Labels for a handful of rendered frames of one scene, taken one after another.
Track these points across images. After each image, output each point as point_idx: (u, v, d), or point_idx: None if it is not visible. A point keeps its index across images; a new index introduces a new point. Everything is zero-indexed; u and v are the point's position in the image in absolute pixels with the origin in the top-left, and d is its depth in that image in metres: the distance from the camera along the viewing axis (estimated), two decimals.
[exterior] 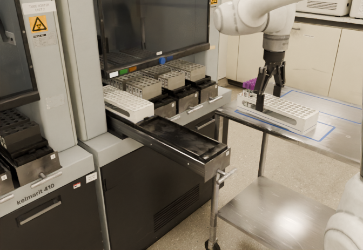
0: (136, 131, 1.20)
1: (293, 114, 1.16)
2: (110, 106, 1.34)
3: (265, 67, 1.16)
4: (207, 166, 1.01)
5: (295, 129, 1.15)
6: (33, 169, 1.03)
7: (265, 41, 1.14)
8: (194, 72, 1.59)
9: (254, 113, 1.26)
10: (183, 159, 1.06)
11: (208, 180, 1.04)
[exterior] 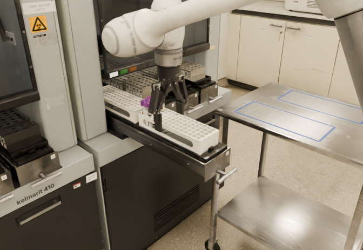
0: (136, 131, 1.20)
1: (190, 134, 1.06)
2: (110, 106, 1.34)
3: (158, 83, 1.06)
4: (207, 166, 1.01)
5: (192, 151, 1.05)
6: (33, 169, 1.03)
7: (155, 56, 1.03)
8: (194, 72, 1.59)
9: (154, 133, 1.15)
10: (183, 159, 1.06)
11: (208, 180, 1.04)
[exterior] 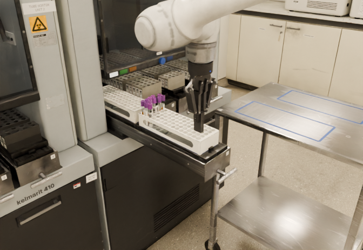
0: (136, 131, 1.20)
1: (190, 135, 1.06)
2: (110, 106, 1.34)
3: None
4: (207, 166, 1.01)
5: (192, 151, 1.05)
6: (33, 169, 1.03)
7: None
8: None
9: (155, 133, 1.15)
10: (183, 159, 1.06)
11: (208, 180, 1.04)
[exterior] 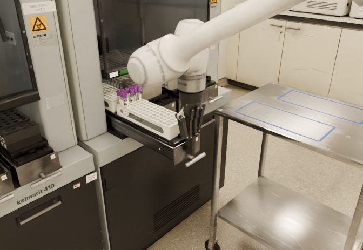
0: (114, 120, 1.28)
1: (161, 122, 1.14)
2: None
3: None
4: (175, 150, 1.09)
5: (163, 137, 1.13)
6: (33, 169, 1.03)
7: None
8: None
9: (130, 121, 1.24)
10: (155, 144, 1.15)
11: (177, 163, 1.12)
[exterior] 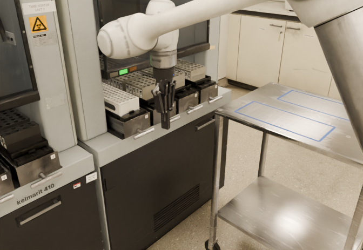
0: None
1: (114, 101, 1.31)
2: None
3: None
4: (125, 125, 1.26)
5: (115, 114, 1.29)
6: (33, 169, 1.03)
7: None
8: (194, 72, 1.59)
9: None
10: (109, 121, 1.31)
11: (128, 136, 1.29)
